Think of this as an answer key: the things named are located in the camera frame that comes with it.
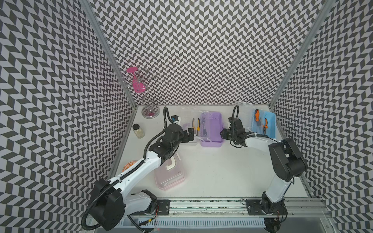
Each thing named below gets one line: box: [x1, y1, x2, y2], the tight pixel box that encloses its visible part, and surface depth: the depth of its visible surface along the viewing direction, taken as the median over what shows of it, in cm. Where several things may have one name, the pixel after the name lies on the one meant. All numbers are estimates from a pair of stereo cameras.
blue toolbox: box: [235, 100, 277, 139], surface depth 105 cm
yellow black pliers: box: [191, 117, 201, 137], surface depth 98 cm
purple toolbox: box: [199, 111, 225, 148], surface depth 104 cm
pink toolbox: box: [154, 152, 186, 191], surface depth 74 cm
